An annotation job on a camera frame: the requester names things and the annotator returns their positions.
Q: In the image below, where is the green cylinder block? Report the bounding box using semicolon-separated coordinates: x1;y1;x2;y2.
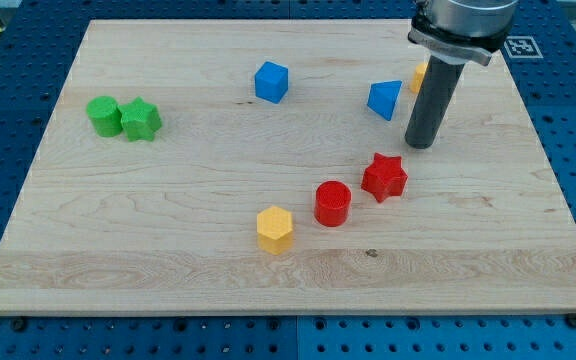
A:
86;96;123;137

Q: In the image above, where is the yellow block behind rod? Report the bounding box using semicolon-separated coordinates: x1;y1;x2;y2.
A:
409;62;428;94

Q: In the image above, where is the green star block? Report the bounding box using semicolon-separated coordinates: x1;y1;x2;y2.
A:
118;97;162;141

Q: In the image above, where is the blue triangular prism block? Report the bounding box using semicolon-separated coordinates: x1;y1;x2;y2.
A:
367;80;402;121

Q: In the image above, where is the blue cube block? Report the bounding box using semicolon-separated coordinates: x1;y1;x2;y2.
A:
254;61;289;104

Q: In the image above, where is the light wooden board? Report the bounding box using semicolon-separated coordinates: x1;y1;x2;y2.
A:
0;20;576;316

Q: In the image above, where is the yellow hexagon block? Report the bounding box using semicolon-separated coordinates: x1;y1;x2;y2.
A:
256;206;294;255

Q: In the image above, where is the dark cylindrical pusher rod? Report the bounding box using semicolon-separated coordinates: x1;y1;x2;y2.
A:
404;56;464;149

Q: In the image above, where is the white fiducial marker tag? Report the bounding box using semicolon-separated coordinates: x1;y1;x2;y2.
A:
504;35;543;59

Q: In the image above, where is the red star block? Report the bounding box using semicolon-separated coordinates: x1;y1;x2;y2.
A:
361;153;408;203

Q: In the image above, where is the red cylinder block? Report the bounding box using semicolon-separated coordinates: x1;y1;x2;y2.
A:
314;180;352;227

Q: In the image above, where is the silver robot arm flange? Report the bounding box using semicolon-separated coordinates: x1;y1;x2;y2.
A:
408;0;518;66

